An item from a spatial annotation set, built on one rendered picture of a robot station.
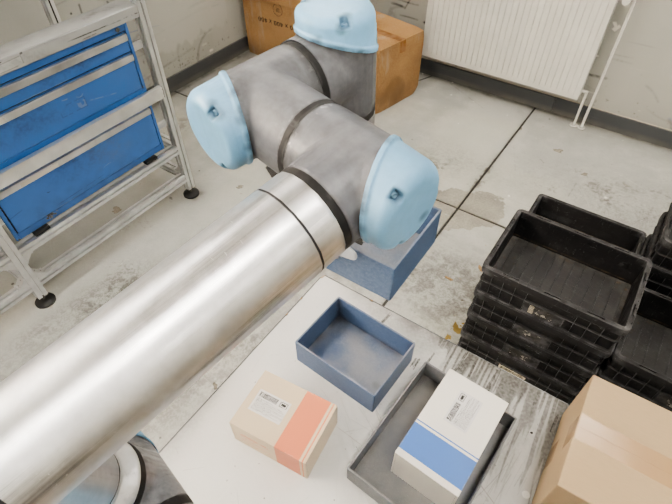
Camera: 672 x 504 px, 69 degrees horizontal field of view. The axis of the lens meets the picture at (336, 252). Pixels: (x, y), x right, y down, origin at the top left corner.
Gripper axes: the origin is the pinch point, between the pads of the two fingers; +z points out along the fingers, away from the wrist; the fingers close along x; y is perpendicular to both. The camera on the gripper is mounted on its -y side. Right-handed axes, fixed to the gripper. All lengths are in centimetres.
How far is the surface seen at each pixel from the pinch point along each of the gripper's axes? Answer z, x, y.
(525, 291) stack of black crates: 58, 55, 22
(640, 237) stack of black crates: 85, 122, 46
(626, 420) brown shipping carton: 27, 14, 48
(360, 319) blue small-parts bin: 38.8, 11.7, -3.4
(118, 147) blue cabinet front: 70, 40, -143
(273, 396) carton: 33.4, -14.3, -5.6
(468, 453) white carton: 32.2, -3.3, 28.8
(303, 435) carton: 33.2, -16.8, 3.6
